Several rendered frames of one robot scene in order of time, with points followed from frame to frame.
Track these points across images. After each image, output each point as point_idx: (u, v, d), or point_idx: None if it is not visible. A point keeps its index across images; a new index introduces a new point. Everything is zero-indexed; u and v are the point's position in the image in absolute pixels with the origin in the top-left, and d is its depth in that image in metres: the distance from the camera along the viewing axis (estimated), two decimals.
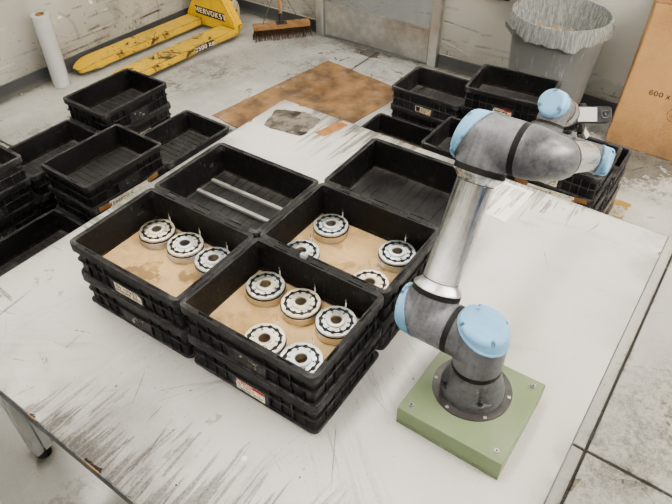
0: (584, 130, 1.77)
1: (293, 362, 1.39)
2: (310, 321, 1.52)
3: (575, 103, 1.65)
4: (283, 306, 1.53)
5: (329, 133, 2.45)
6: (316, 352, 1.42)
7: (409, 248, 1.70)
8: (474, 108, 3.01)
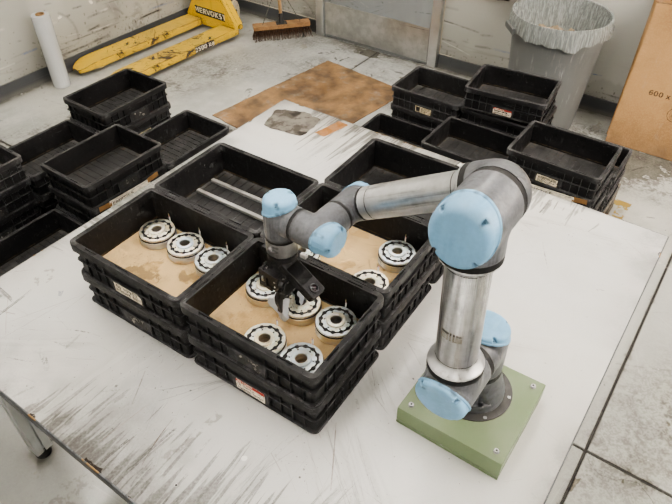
0: (285, 294, 1.44)
1: (293, 362, 1.39)
2: (310, 321, 1.52)
3: None
4: None
5: (329, 133, 2.45)
6: (316, 352, 1.42)
7: (409, 248, 1.70)
8: (474, 108, 3.01)
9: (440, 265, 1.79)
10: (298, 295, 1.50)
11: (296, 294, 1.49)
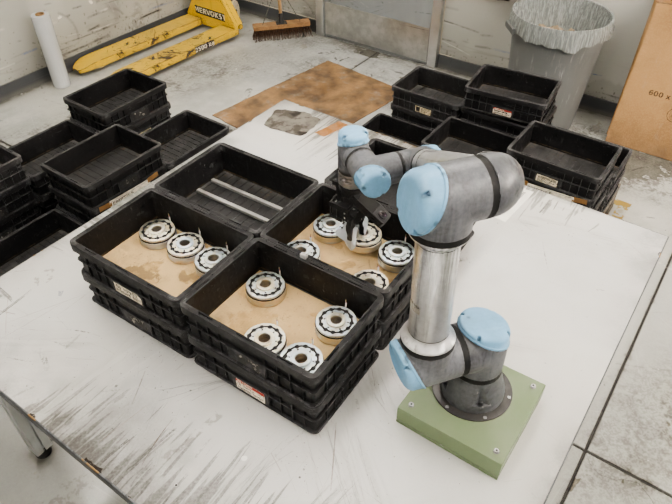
0: (355, 223, 1.61)
1: (293, 362, 1.39)
2: (374, 248, 1.69)
3: None
4: None
5: (329, 133, 2.45)
6: (316, 352, 1.42)
7: (409, 248, 1.70)
8: (474, 108, 3.01)
9: None
10: (363, 225, 1.67)
11: (362, 224, 1.66)
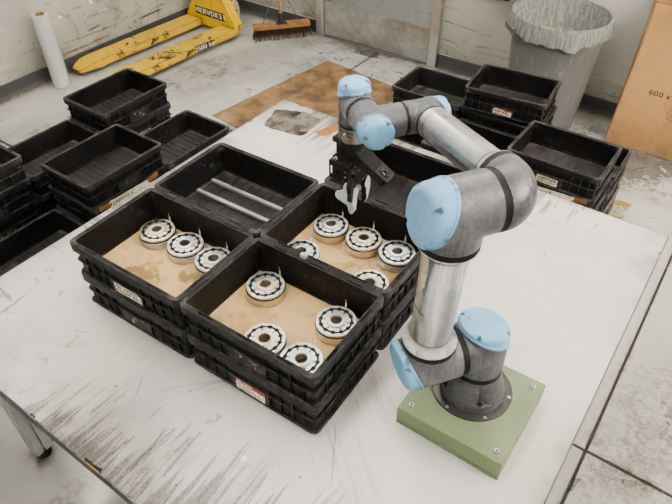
0: (356, 182, 1.52)
1: (293, 362, 1.39)
2: (374, 253, 1.71)
3: None
4: (349, 242, 1.71)
5: (329, 133, 2.45)
6: (316, 352, 1.42)
7: (409, 248, 1.70)
8: (474, 108, 3.01)
9: None
10: (365, 185, 1.58)
11: (364, 184, 1.58)
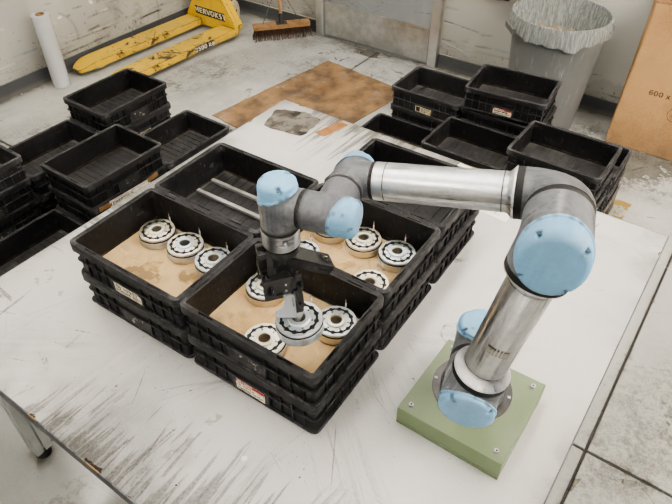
0: (302, 287, 1.26)
1: (290, 321, 1.30)
2: (374, 253, 1.71)
3: None
4: (349, 242, 1.71)
5: (329, 133, 2.45)
6: (315, 310, 1.33)
7: (409, 248, 1.70)
8: (474, 108, 3.01)
9: (440, 265, 1.79)
10: None
11: None
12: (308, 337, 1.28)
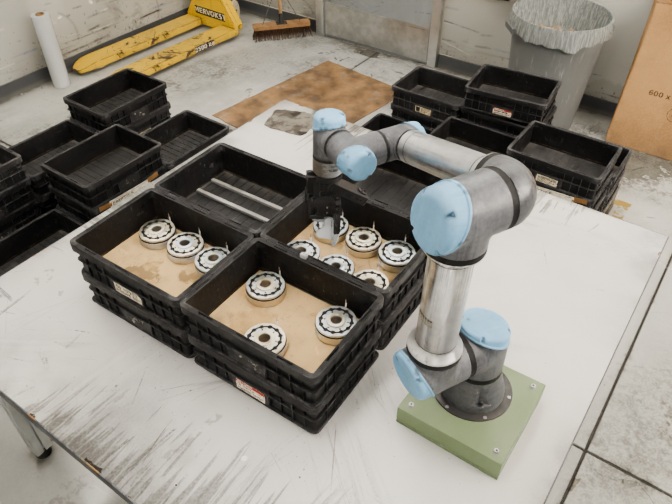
0: (340, 212, 1.53)
1: None
2: (374, 253, 1.71)
3: None
4: (349, 242, 1.71)
5: None
6: (348, 263, 1.65)
7: (409, 248, 1.70)
8: (474, 108, 3.01)
9: None
10: None
11: None
12: None
